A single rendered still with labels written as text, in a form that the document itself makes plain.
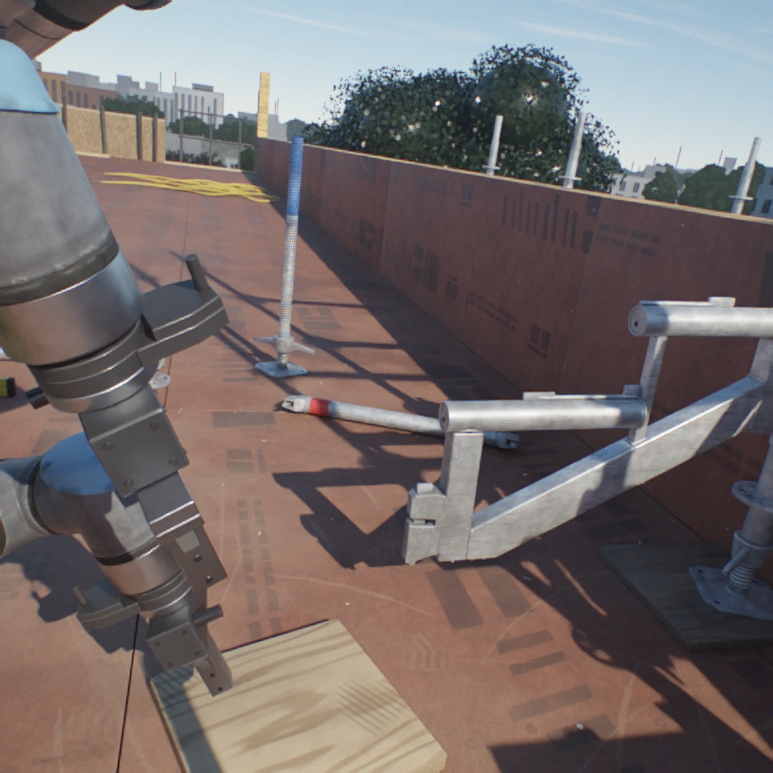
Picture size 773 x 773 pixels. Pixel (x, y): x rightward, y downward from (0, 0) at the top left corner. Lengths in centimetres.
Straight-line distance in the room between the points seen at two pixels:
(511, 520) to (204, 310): 80
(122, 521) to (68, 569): 61
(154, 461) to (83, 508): 29
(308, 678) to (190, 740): 19
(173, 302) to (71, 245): 9
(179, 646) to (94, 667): 35
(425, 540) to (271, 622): 29
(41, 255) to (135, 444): 12
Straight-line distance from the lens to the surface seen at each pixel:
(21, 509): 82
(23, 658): 120
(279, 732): 102
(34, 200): 42
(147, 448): 47
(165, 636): 81
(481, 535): 117
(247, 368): 241
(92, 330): 45
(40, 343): 45
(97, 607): 85
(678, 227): 190
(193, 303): 48
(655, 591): 148
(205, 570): 53
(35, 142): 42
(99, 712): 109
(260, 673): 110
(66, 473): 74
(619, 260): 208
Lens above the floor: 75
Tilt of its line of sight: 20 degrees down
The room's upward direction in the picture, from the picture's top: 7 degrees clockwise
